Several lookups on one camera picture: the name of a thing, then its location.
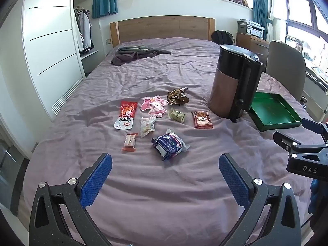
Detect grey green garment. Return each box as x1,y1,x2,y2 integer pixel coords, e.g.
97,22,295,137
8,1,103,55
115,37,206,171
118,46,171,55

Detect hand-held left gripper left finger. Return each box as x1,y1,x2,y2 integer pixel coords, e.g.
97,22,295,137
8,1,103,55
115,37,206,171
29,153,113,246

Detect hanging clothes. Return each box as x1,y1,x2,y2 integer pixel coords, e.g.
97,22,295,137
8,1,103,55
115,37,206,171
74,6,95,54

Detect wooden headboard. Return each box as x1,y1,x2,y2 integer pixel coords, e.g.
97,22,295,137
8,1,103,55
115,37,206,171
110,15,216,49

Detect long teal curtain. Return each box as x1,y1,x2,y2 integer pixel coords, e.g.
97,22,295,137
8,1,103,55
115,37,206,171
251,0,274,41

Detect green tray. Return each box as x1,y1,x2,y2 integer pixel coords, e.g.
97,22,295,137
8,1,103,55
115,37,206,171
249,92,302,132

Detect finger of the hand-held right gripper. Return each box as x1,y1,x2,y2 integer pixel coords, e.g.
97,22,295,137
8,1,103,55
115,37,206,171
302,118,328,137
273,131,328,157

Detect black bronze electric kettle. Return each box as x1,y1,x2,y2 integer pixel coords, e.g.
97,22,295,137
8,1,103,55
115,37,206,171
208,44,264,123

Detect grey chair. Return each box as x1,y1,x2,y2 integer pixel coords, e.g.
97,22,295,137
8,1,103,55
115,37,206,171
265,40,308,104

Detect black backpack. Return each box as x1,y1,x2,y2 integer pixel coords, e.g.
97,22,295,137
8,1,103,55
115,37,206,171
211,30,235,45

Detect red white snack packet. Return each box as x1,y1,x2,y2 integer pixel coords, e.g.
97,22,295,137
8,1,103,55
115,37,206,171
113,100,138,130

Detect white printer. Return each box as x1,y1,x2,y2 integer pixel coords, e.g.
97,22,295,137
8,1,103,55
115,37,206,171
237,19,265,38

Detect dark red pretzel packet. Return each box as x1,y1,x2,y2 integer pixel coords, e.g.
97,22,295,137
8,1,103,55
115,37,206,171
192,111,214,129

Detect red clear wafer packet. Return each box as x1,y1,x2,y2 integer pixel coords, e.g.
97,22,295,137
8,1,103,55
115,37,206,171
122,133,139,152

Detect white wardrobe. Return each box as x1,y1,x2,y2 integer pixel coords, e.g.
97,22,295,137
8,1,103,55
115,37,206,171
22,0,86,121

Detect bed with purple sheet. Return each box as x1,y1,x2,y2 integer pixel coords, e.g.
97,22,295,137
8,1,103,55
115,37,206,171
23,37,328,246

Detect brown purple garment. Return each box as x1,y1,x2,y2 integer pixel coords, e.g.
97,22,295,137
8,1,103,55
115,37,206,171
111,51,157,66

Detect pink cartoon candy packet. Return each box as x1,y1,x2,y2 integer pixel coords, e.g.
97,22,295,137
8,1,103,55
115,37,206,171
142,96,170,118

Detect brown snack wrapper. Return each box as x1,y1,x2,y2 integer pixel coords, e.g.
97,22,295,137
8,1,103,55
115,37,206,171
167,87,190,106

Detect wooden cabinet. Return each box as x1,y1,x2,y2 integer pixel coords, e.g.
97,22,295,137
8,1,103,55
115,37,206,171
236,32,269,64

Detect small green cake packet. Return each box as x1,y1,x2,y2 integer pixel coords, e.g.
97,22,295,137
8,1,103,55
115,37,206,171
168,108,185,123

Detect window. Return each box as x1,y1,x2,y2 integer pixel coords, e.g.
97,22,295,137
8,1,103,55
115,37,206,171
275,0,328,69

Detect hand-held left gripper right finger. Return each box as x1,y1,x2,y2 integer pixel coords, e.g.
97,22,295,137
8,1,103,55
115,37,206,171
218,153,301,246

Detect clear candy packet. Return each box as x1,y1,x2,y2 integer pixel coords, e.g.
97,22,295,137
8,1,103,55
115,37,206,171
140,116,157,137

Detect blue white snack packet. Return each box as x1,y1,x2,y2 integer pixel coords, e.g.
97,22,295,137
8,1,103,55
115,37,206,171
151,129,190,161

